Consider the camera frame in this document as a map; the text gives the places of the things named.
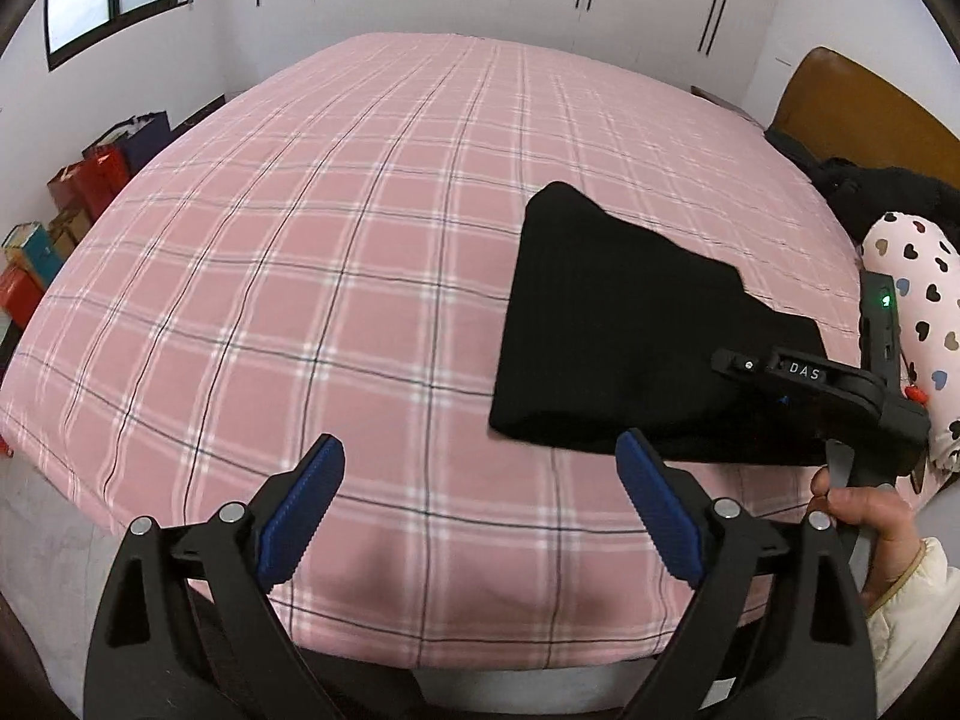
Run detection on black pants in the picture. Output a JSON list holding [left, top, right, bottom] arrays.
[[488, 182, 825, 466]]

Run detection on right hand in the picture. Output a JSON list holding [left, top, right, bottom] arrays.
[[809, 466, 924, 610]]

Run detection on red yellow toy charm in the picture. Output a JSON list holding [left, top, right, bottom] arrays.
[[905, 385, 929, 406]]

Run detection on cream jacket sleeve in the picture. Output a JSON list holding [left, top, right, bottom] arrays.
[[867, 536, 958, 715]]

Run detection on heart pattern bolster pillow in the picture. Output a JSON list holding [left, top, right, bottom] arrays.
[[859, 213, 958, 509]]

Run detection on black clothes pile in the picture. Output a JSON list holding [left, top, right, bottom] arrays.
[[765, 127, 960, 249]]

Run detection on brown wooden headboard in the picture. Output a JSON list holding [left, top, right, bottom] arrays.
[[771, 47, 960, 187]]

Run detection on red box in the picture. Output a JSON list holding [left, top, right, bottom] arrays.
[[0, 265, 43, 330]]

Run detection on pink plaid bed sheet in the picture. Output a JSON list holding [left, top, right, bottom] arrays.
[[2, 34, 859, 670]]

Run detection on teal box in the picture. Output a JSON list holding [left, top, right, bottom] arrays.
[[2, 223, 64, 291]]

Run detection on brown cardboard box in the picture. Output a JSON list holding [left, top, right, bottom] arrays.
[[47, 205, 91, 260]]

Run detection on red gift bag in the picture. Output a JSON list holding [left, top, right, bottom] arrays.
[[47, 145, 130, 223]]

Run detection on dark blue gift bag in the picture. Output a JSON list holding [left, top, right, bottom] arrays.
[[82, 110, 172, 176]]

